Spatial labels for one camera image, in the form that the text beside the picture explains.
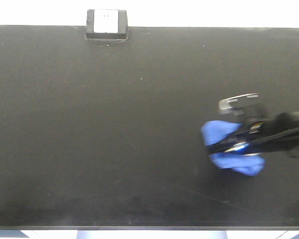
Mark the black white socket box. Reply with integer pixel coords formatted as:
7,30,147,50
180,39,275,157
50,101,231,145
86,9,129,40

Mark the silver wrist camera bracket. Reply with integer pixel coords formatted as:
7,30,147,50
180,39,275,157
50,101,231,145
218,93,259,115

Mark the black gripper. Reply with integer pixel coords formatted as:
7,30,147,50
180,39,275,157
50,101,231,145
205,118,272,155

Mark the blue cloth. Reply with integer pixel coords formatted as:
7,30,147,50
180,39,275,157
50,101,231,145
200,120,265,176

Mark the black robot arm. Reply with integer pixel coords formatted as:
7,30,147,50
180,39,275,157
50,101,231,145
201,93,299,157

